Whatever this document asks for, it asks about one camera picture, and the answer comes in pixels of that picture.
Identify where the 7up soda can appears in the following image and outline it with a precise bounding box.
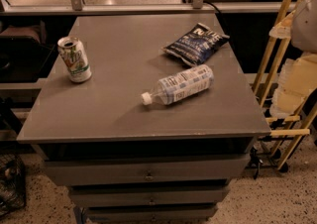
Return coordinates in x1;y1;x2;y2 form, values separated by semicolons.
57;36;92;83

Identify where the dark chair at left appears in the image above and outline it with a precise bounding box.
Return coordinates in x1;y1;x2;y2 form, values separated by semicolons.
0;25;56;83

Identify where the black wire basket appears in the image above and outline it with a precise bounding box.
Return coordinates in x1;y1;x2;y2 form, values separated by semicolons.
0;153;26;217

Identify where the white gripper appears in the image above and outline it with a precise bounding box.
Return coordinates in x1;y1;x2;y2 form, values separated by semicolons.
269;53;317;119

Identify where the dark blue chip bag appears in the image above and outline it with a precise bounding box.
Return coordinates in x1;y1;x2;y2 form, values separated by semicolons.
162;23;230;66

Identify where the blue label plastic bottle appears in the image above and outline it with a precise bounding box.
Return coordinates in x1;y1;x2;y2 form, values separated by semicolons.
141;64;214;105

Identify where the black cable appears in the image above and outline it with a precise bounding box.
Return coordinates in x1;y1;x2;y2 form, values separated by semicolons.
204;1;232;36

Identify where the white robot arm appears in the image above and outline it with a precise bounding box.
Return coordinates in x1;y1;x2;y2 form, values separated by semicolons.
269;0;317;119

